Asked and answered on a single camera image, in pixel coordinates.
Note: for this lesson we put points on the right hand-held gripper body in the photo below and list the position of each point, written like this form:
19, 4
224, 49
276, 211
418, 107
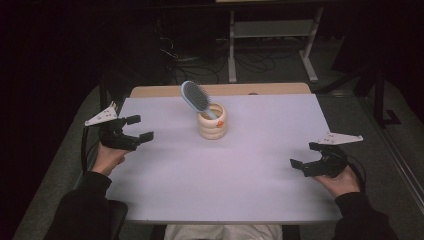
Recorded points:
328, 165

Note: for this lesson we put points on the person's right hand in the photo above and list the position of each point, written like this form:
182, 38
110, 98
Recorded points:
341, 185

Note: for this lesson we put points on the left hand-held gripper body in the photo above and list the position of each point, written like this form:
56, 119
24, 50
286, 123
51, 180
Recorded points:
116, 140

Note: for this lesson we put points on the white metal desk frame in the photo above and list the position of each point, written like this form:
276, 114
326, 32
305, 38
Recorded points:
273, 28

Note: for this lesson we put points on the light blue hairbrush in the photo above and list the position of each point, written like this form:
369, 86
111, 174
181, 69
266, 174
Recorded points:
196, 97

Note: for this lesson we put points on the cream ringed cup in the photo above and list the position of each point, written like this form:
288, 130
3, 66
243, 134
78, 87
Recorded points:
212, 128

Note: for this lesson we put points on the person's left hand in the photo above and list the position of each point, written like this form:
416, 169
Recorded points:
108, 161

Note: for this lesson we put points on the person's white clothed lap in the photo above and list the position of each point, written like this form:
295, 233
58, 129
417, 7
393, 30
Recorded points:
223, 232

